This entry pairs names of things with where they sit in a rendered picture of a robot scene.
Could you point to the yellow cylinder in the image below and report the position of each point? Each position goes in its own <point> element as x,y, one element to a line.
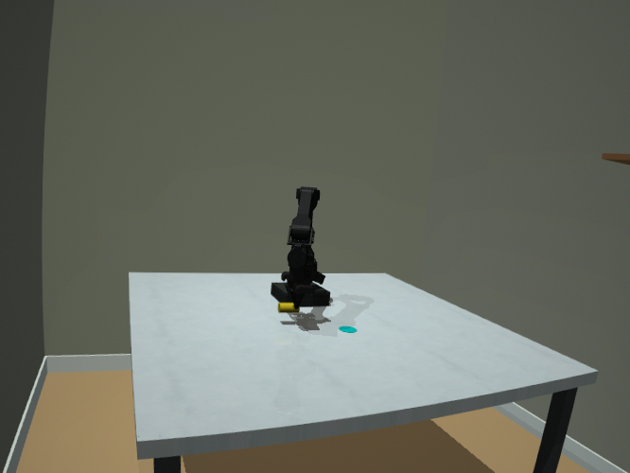
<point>287,307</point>

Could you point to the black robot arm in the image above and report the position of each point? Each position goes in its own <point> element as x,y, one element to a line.
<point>302,234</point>

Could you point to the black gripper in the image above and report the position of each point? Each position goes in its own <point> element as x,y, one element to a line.
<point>297,285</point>

